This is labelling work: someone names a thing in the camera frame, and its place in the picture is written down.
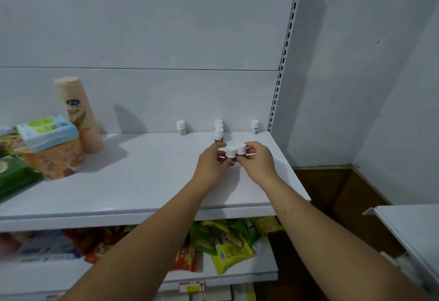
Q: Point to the person's left hand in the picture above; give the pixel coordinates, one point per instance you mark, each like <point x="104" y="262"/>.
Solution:
<point x="209" y="170"/>

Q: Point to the person's right hand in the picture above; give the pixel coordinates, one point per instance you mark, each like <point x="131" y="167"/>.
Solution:
<point x="262" y="168"/>

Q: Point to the person's left forearm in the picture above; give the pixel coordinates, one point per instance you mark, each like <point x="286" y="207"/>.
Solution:
<point x="137" y="252"/>

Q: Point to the person's right forearm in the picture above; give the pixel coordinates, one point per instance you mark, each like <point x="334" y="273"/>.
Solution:
<point x="326" y="249"/>

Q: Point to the orange tissue box pack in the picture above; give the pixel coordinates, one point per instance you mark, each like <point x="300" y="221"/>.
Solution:
<point x="55" y="163"/>

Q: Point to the pile of snack bags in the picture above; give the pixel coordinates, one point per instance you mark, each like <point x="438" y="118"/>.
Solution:
<point x="226" y="252"/>

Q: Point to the red yellow price tag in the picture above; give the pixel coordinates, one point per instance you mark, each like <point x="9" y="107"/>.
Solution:
<point x="192" y="287"/>

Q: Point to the row of pale flat packs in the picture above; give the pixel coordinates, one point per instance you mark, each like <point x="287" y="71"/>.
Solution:
<point x="219" y="294"/>

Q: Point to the beige paper cup tube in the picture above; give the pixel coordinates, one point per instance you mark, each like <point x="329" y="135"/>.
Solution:
<point x="77" y="112"/>

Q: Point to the blue green wipes pack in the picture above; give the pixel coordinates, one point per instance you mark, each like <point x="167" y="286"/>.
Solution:
<point x="48" y="132"/>

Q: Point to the stack of white heart-lid jars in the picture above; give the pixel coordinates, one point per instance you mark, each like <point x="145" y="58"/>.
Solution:
<point x="408" y="266"/>

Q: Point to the blue tissue packs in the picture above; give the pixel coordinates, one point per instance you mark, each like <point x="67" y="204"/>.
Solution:
<point x="44" y="247"/>

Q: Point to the pink packs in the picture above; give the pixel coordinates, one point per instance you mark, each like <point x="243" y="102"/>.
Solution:
<point x="7" y="246"/>

